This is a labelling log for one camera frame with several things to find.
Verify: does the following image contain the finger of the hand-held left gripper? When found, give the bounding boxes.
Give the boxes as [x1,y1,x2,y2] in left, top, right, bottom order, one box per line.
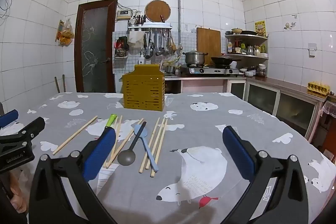
[0,109,19,128]
[0,117,46,147]

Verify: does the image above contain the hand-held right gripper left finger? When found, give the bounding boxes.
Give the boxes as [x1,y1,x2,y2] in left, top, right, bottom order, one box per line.
[28,128,118,224]

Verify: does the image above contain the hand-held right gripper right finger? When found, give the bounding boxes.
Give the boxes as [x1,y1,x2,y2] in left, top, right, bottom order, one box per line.
[222,125,309,224]

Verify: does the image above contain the spread of wooden chopsticks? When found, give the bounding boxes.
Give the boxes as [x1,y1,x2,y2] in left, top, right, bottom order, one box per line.
[52,115,168,178]

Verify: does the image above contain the green handled kitchen tool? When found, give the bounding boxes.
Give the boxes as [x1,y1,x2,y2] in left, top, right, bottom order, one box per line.
[103,114,118,133]

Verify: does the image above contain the yellow slotted cutlery holder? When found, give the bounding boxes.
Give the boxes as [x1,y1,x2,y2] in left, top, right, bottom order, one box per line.
[122,64,165,112]

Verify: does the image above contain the dark grey spoon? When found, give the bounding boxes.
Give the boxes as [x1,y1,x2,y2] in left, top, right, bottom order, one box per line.
[117,122,147,166]

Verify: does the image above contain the grey printed tablecloth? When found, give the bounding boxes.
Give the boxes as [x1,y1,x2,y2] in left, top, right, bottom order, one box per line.
[0,91,336,224]

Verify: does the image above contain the light blue spoon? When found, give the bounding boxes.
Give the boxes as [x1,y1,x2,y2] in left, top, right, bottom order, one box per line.
[134,125,159,172]

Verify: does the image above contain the kitchen counter with glass cabinets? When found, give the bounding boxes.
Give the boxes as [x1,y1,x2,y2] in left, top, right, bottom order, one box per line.
[225,75,327,141]

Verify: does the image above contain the stacked white bowls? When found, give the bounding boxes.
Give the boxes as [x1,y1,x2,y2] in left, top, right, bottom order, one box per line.
[238,68,257,78]

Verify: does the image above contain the steel gas stove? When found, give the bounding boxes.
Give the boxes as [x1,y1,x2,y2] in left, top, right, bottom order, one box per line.
[179,65,240,77]

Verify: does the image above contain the black wok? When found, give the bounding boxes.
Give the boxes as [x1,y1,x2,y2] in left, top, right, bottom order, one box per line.
[210,56,241,67]

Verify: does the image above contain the steel corner shelf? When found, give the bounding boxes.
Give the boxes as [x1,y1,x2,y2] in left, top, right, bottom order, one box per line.
[225,33,270,61]

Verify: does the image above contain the hanging orange plastic bag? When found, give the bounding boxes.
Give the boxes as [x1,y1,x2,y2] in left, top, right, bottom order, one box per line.
[56,18,75,46]

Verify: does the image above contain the yellow egg carton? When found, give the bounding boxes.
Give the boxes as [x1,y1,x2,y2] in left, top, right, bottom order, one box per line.
[307,81,331,95]

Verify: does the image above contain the steel cooking pot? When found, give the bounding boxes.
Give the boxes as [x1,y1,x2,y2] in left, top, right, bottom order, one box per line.
[183,50,209,66]

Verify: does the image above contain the brown frosted glass door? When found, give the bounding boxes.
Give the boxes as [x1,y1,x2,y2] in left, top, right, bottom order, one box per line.
[74,0,118,93]

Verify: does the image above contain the row of condiment bottles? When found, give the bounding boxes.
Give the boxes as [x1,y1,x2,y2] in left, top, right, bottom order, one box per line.
[227,38,268,55]

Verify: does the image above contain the red hanging bag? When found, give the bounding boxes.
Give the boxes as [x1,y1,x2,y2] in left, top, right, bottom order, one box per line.
[114,36,129,59]

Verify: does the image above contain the rectangular wooden cutting board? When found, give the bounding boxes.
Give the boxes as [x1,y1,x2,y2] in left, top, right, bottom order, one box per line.
[196,27,222,58]

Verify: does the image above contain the steel faucet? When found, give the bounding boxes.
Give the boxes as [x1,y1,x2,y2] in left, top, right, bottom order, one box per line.
[146,42,156,60]

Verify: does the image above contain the white hanging cloth bag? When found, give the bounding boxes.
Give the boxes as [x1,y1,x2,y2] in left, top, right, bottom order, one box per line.
[128,31,145,48]

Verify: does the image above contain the row of hanging steel ladles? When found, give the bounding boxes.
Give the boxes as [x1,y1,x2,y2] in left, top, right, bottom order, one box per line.
[142,30,177,57]

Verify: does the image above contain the round wooden cutting board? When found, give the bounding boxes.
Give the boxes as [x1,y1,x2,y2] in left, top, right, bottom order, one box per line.
[144,0,172,23]

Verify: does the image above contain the dark wall cable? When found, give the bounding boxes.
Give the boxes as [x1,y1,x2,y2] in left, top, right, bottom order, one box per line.
[0,0,13,19]

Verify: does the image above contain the yellow wall poster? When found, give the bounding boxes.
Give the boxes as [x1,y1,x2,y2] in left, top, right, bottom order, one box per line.
[254,20,267,37]

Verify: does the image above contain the steel wall utensil rack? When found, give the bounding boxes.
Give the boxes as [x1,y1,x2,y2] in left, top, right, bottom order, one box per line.
[127,24,173,33]

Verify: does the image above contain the beige wall control box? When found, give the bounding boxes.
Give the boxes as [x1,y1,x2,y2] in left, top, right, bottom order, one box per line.
[116,10,130,21]

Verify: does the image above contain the grey wall pipe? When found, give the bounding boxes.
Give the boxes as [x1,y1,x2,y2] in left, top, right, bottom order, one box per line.
[67,0,182,44]

